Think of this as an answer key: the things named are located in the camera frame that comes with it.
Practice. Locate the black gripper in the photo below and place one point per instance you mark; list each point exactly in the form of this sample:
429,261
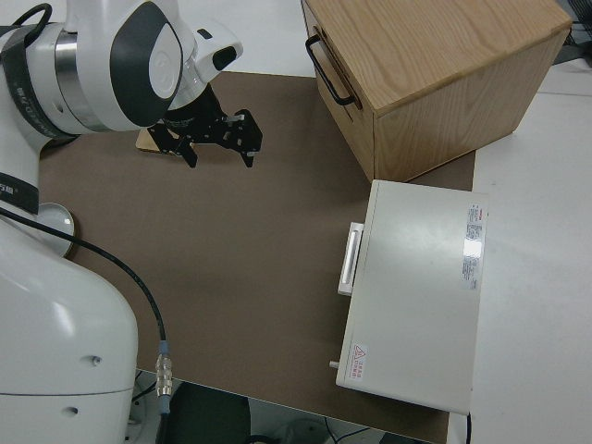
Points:
194,122

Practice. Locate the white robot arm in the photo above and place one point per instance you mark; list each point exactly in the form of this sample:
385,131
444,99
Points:
46,324

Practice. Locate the wooden mug tree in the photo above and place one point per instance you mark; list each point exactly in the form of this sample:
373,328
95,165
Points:
144,141

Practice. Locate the brown table mat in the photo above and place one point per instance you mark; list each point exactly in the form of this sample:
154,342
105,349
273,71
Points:
231,254

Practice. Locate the wooden drawer cabinet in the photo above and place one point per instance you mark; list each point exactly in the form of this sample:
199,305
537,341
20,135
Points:
439,69

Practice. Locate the white toaster oven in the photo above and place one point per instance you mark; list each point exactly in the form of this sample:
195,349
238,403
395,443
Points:
416,300

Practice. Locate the black rounded object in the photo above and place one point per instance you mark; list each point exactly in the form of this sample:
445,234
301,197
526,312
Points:
208,416

